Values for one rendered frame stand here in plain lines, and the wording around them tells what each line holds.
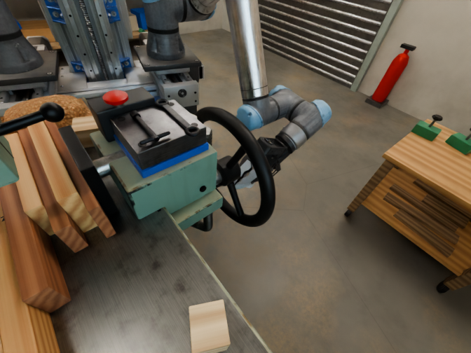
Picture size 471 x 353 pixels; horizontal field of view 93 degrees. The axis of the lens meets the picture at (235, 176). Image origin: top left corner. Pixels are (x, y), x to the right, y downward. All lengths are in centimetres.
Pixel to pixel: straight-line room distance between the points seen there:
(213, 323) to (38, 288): 16
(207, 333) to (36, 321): 15
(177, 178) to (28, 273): 17
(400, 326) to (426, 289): 28
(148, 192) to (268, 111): 44
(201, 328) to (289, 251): 115
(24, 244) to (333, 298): 125
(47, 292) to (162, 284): 10
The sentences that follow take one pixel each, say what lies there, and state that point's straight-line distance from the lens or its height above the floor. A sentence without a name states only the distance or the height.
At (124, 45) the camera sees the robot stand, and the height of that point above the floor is 81.
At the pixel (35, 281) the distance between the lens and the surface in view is 29.
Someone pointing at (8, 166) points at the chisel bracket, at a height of 102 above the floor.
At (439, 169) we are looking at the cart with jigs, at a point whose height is 53.
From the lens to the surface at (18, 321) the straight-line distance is 29.
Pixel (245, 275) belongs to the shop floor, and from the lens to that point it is 125.
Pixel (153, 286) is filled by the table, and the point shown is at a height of 90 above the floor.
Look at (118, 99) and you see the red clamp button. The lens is 33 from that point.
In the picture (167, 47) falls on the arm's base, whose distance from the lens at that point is 101.
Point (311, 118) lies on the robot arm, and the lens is 69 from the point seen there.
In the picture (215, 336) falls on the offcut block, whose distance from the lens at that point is 23.
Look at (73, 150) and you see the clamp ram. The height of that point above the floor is 99.
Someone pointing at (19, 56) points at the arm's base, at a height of 86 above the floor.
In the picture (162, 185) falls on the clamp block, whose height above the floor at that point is 94.
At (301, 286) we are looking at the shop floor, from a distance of 131.
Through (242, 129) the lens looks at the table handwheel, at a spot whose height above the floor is 95.
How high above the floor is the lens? 118
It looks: 47 degrees down
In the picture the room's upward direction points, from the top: 8 degrees clockwise
